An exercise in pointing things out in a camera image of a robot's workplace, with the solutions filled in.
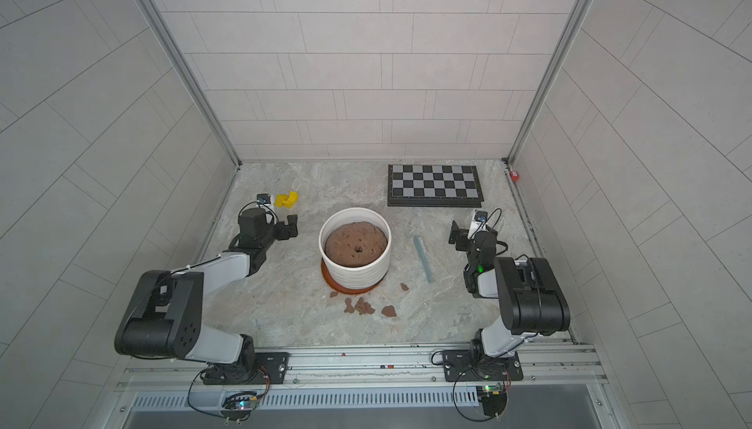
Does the teal scrubbing brush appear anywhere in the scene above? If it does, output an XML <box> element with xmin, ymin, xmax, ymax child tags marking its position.
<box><xmin>413</xmin><ymin>235</ymin><xmax>434</xmax><ymax>283</ymax></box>

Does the black and grey chessboard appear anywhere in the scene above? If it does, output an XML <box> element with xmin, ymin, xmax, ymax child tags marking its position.
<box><xmin>387</xmin><ymin>164</ymin><xmax>484</xmax><ymax>208</ymax></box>

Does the right green circuit board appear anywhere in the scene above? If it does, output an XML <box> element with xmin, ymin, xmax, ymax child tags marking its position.
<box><xmin>476</xmin><ymin>384</ymin><xmax>508</xmax><ymax>420</ymax></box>

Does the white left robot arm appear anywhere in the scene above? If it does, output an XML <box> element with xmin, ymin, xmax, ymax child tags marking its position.
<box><xmin>114</xmin><ymin>201</ymin><xmax>298</xmax><ymax>385</ymax></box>

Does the green circuit board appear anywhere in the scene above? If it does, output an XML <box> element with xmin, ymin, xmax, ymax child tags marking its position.
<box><xmin>221</xmin><ymin>391</ymin><xmax>262</xmax><ymax>420</ymax></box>
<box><xmin>476</xmin><ymin>384</ymin><xmax>508</xmax><ymax>420</ymax></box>

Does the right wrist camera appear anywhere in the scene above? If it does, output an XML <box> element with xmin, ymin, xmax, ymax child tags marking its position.
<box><xmin>468</xmin><ymin>209</ymin><xmax>490</xmax><ymax>238</ymax></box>

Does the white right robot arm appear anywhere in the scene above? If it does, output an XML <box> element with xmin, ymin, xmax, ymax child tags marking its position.
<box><xmin>441</xmin><ymin>223</ymin><xmax>571</xmax><ymax>383</ymax></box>

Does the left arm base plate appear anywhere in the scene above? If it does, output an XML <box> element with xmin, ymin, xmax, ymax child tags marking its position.
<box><xmin>200</xmin><ymin>351</ymin><xmax>290</xmax><ymax>385</ymax></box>

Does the aluminium corner post right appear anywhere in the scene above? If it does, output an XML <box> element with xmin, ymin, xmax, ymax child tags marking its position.
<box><xmin>503</xmin><ymin>0</ymin><xmax>593</xmax><ymax>167</ymax></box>

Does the mud chunk on table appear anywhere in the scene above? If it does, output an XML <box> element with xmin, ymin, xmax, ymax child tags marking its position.
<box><xmin>381</xmin><ymin>306</ymin><xmax>397</xmax><ymax>317</ymax></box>

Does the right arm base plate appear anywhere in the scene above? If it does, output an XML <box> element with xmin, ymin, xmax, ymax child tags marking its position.
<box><xmin>430</xmin><ymin>349</ymin><xmax>524</xmax><ymax>383</ymax></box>

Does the terracotta saucer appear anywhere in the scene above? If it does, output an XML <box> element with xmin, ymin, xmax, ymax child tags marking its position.
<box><xmin>320</xmin><ymin>258</ymin><xmax>389</xmax><ymax>296</ymax></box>

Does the yellow plastic bracket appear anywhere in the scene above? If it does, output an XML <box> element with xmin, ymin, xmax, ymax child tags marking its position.
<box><xmin>274</xmin><ymin>190</ymin><xmax>300</xmax><ymax>209</ymax></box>

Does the white ceramic pot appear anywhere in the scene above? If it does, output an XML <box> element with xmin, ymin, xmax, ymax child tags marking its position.
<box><xmin>318</xmin><ymin>208</ymin><xmax>394</xmax><ymax>295</ymax></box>

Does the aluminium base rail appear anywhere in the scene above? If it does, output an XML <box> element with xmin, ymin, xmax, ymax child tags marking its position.
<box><xmin>90</xmin><ymin>337</ymin><xmax>625</xmax><ymax>428</ymax></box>

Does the left green circuit board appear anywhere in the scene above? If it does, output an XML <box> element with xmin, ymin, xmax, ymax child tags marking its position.
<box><xmin>221</xmin><ymin>391</ymin><xmax>262</xmax><ymax>420</ymax></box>

